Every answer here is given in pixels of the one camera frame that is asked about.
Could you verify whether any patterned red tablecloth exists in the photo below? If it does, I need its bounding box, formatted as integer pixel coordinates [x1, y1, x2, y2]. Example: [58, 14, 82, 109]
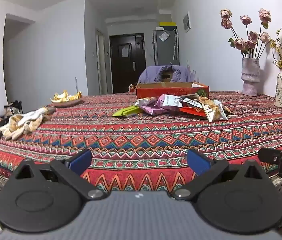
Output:
[0, 90, 282, 198]

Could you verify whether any white floral vase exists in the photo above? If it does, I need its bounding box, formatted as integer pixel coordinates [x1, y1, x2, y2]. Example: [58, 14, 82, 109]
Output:
[274, 69, 282, 109]

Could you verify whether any pink rose bouquet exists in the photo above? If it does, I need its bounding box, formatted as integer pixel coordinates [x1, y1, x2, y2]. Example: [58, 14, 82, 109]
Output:
[219, 8, 273, 60]

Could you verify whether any red cardboard box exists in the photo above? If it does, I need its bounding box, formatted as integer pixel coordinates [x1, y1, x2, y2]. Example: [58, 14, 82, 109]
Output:
[135, 81, 210, 100]

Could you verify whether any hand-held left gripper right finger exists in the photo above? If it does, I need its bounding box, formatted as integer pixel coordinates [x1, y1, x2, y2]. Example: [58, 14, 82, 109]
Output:
[172, 149, 267, 201]

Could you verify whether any purple jacket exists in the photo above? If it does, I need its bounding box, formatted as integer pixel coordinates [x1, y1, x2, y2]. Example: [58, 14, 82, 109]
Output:
[138, 65, 197, 84]

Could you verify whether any white hanging umbrella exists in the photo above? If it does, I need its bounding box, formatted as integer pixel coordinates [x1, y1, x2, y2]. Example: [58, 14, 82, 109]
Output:
[172, 29, 180, 61]

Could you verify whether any silver snack packet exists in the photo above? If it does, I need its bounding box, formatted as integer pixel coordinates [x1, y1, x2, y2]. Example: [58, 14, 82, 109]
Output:
[134, 97, 157, 107]

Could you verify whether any yellow white knitted cloth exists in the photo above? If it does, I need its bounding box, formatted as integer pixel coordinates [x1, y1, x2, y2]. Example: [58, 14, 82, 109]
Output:
[0, 106, 57, 141]

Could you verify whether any white snack packet black print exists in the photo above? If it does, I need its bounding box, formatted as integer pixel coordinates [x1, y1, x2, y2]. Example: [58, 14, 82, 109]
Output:
[181, 96, 204, 109]
[161, 94, 183, 107]

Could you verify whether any yellow black box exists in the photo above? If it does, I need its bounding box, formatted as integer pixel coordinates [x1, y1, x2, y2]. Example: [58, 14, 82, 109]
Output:
[159, 21, 177, 31]

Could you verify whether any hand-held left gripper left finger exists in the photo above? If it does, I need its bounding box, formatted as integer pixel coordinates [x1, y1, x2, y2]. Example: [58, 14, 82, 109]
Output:
[13, 148, 107, 201]

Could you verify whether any clear plastic bag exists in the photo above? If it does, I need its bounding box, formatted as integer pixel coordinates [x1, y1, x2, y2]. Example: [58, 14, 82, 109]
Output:
[158, 31, 170, 43]

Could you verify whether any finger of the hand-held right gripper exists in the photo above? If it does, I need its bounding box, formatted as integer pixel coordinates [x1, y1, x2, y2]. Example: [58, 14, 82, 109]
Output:
[258, 147, 282, 167]

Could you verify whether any white interior door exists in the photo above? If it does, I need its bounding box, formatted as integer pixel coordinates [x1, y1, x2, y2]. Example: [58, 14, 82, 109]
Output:
[95, 29, 108, 95]

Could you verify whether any grey refrigerator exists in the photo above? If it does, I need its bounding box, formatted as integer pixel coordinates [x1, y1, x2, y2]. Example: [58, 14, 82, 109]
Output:
[153, 29, 180, 67]

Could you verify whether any black folding chair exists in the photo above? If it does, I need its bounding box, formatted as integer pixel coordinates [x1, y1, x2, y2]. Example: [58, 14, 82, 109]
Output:
[3, 100, 24, 117]

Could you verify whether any white wall panel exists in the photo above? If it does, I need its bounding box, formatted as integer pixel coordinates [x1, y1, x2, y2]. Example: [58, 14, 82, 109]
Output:
[182, 11, 191, 33]

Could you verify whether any brown wooden chair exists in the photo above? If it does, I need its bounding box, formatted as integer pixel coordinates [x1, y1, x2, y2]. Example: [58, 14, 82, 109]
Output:
[160, 70, 174, 83]

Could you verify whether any black entrance door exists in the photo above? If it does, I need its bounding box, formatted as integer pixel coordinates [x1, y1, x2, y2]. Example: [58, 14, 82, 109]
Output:
[109, 32, 147, 94]

